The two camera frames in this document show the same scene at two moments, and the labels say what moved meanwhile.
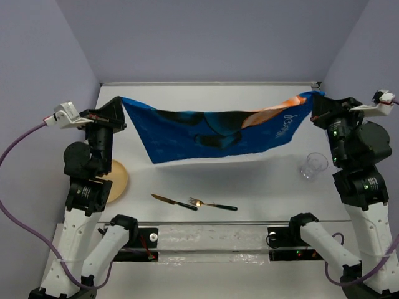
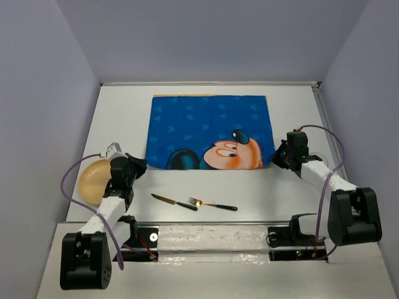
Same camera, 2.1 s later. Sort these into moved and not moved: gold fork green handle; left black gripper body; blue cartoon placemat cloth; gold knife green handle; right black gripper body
Moved: blue cartoon placemat cloth; left black gripper body; right black gripper body
Not moved: gold fork green handle; gold knife green handle
